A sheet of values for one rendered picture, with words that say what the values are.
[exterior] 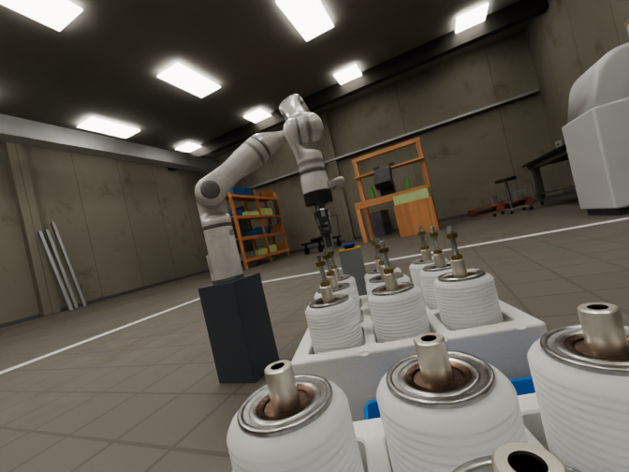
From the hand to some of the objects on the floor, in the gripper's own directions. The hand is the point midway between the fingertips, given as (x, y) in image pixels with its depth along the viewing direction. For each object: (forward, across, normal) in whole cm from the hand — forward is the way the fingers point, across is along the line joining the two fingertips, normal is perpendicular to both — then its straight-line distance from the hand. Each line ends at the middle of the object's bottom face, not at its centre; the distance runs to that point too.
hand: (328, 243), depth 78 cm
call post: (+35, -16, +8) cm, 39 cm away
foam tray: (+35, +13, +10) cm, 39 cm away
